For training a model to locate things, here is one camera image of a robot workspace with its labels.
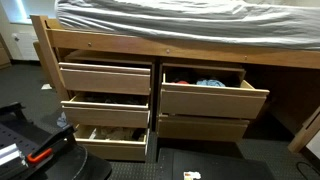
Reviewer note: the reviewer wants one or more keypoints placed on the white radiator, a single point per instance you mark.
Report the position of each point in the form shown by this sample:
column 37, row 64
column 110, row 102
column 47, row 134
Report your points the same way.
column 26, row 46

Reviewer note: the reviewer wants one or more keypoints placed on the wooden drawer with white clothes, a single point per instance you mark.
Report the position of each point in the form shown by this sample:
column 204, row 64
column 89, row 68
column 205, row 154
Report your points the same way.
column 113, row 151

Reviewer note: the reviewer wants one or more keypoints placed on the red cloth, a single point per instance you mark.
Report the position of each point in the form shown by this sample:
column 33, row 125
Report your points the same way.
column 182, row 82

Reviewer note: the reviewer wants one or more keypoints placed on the wooden drawer with grey clothes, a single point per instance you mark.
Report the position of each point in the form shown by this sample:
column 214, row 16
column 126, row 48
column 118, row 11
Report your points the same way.
column 106, row 81

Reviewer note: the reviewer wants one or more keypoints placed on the mattress with grey sheet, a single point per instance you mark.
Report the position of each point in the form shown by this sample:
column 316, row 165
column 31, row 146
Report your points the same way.
column 200, row 20

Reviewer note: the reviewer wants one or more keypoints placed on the wooden desk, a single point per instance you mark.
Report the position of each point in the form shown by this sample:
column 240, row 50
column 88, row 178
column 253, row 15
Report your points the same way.
column 305, row 133

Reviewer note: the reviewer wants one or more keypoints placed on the pale blue crumpled cloth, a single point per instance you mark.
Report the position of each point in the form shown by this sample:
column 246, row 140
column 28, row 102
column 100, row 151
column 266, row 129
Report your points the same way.
column 62, row 120

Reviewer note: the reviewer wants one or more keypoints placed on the white sticker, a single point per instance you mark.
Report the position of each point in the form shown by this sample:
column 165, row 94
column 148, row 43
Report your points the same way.
column 191, row 175

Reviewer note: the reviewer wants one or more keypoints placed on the closed wooden drawer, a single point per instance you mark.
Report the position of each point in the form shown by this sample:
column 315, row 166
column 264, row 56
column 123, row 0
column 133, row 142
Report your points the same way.
column 200, row 130

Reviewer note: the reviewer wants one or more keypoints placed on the wooden drawer with blue cloth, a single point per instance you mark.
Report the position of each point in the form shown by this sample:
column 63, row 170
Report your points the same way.
column 210, row 105

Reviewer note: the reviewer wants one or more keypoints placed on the wooden bed frame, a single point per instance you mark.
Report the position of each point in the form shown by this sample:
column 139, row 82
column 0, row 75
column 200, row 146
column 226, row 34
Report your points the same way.
column 200, row 51

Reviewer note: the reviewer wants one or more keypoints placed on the silver aluminium extrusion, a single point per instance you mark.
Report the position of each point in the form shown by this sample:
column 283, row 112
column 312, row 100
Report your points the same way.
column 10, row 154

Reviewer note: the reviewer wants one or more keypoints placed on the black box with white sticker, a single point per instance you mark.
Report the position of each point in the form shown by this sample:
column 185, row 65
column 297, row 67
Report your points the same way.
column 216, row 166

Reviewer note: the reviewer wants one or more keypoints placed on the two-drawer wooden chest carcass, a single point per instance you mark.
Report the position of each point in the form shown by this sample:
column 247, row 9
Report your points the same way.
column 200, row 66

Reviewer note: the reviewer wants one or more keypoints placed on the white paper scrap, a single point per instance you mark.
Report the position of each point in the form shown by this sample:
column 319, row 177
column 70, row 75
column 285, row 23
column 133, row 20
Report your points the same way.
column 46, row 87

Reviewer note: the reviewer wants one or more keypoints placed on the wooden drawer with dark clothes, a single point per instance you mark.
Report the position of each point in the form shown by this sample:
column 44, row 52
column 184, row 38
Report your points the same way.
column 106, row 116

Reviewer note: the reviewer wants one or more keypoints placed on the three-drawer wooden chest carcass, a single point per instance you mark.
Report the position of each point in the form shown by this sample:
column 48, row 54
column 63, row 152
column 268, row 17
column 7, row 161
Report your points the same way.
column 100, row 56

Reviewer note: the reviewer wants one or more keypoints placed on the dark clothes pile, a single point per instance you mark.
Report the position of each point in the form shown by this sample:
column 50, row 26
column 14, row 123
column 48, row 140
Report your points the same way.
column 113, row 99

